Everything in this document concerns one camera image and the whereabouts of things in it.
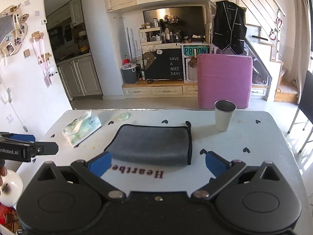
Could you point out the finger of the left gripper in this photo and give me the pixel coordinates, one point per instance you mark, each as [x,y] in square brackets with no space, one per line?
[44,148]

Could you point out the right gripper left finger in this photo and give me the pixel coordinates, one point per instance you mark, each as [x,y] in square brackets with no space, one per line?
[100,163]

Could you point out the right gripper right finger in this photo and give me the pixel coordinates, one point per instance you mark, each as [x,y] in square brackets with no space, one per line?
[216,164]

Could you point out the grey microfibre towel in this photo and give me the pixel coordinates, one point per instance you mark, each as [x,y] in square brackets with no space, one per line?
[153,145]

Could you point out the tissue pack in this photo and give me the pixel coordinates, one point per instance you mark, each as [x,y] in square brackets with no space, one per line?
[81,128]

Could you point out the pale green round lid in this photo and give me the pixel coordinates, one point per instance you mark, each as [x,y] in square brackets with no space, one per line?
[123,116]

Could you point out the white steel-rimmed cup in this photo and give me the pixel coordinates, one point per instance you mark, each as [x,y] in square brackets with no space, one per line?
[224,110]

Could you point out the low white drawer unit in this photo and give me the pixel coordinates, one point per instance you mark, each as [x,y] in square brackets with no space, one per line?
[157,89]

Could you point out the grey kitchen cabinet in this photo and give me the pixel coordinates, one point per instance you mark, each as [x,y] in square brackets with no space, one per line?
[79,77]

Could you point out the pink upright cushion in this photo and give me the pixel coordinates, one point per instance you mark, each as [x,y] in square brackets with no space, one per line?
[224,77]

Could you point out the grey waste bin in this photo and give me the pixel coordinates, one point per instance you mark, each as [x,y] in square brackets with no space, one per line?
[129,73]

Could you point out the black folding chair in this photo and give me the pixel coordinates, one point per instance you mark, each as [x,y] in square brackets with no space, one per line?
[306,101]

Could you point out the teal poison sign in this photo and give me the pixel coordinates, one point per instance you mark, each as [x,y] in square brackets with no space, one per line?
[195,50]

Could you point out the black vest with white trim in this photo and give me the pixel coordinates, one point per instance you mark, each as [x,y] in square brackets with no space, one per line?
[229,30]

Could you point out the white shelf rack with bottles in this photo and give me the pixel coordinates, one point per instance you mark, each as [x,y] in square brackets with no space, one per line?
[150,36]

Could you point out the staircase with metal railing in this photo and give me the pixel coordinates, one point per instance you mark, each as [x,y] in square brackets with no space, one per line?
[270,27]

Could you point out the beige curtain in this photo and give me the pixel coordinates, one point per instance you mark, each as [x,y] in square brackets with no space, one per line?
[302,46]

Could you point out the wooden wall photo display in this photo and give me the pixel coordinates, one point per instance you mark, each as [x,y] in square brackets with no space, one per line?
[13,30]

